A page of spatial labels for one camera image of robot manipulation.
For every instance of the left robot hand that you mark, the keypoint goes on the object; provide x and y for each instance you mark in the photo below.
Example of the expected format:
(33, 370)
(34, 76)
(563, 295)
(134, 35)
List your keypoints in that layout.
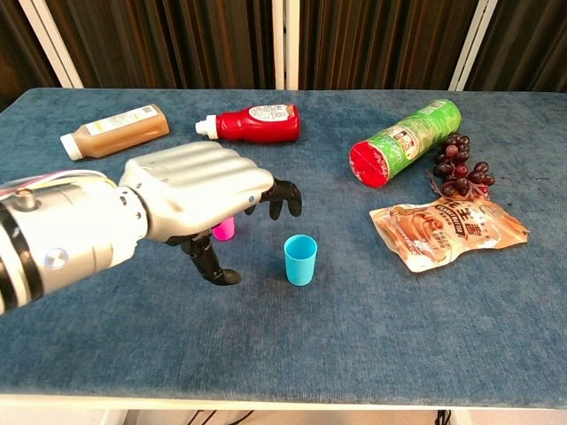
(199, 186)

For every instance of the pink plastic cup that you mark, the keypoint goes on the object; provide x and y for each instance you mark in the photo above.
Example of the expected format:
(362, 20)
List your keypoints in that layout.
(226, 230)

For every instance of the blue plastic cup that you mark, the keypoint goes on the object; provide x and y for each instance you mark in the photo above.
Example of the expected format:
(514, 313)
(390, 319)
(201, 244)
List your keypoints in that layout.
(300, 263)

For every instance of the red ketchup bottle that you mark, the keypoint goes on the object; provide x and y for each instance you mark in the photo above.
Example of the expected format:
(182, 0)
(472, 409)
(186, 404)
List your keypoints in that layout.
(257, 124)

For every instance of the brown juice bottle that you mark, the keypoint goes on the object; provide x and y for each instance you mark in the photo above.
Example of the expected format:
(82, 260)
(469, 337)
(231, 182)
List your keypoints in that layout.
(119, 130)

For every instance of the blue table cloth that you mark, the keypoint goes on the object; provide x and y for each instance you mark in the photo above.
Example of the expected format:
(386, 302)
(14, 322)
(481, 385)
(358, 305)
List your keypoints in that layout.
(310, 332)

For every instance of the green chips can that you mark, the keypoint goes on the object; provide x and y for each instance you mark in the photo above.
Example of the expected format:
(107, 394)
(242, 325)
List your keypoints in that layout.
(403, 141)

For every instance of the orange peanut snack pouch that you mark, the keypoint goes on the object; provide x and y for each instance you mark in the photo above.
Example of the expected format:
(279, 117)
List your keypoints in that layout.
(443, 230)

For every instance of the dark red grape bunch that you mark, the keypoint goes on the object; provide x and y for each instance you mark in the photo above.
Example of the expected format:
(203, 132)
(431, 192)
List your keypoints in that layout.
(460, 170)

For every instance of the white screen frame post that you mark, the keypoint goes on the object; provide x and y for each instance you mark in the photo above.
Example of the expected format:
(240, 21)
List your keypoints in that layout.
(471, 48)
(285, 44)
(53, 48)

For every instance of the white table frame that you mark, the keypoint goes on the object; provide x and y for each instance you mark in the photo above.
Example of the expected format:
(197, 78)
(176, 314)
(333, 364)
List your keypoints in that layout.
(283, 404)

